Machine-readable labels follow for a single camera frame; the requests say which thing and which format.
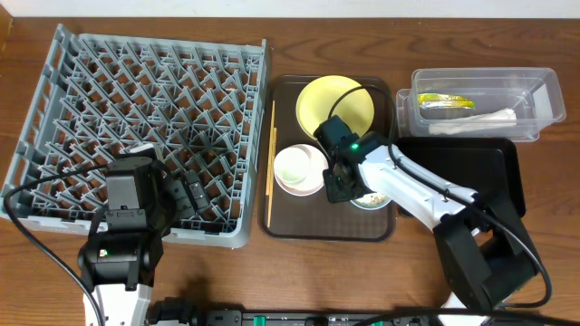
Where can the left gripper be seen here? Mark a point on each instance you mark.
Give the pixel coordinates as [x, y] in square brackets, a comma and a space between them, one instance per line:
[185, 206]

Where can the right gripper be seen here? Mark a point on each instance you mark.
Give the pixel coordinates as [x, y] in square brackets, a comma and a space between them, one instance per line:
[333, 195]

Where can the light blue bowl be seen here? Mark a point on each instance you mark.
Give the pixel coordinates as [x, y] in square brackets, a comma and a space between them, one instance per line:
[371, 208]

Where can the rice and nut scraps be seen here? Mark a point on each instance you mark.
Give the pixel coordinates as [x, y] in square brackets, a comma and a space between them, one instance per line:
[371, 200]

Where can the white cup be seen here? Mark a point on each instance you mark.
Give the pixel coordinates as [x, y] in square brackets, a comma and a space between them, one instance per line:
[291, 165]

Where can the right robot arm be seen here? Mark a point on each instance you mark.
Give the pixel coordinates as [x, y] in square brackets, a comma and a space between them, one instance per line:
[485, 250]

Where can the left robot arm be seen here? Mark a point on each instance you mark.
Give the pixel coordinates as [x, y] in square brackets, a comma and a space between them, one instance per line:
[124, 245]

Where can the brown serving tray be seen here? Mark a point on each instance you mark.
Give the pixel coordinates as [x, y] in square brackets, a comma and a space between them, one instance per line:
[283, 215]

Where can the wooden chopstick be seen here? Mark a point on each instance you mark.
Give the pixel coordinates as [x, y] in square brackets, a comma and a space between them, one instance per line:
[272, 181]
[271, 148]

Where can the yellow plate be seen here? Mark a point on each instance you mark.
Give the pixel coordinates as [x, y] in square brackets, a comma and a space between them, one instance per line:
[318, 97]

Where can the grey plastic dish rack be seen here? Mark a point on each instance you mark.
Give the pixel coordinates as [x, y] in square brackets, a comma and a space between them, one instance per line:
[200, 105]

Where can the clear bin lid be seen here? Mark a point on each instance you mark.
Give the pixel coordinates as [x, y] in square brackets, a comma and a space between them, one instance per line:
[403, 113]

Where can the yellow snack wrapper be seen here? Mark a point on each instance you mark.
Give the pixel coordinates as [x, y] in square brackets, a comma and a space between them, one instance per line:
[432, 101]

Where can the black tray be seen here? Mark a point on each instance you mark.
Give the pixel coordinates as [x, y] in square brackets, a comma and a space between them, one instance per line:
[488, 165]

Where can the clear plastic bin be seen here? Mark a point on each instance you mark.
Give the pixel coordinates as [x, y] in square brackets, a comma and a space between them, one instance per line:
[533, 93]

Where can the white paper napkin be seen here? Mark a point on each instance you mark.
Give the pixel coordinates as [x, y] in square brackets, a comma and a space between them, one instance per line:
[498, 119]

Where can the black equipment rail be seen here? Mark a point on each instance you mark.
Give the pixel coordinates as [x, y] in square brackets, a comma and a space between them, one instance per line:
[179, 311]

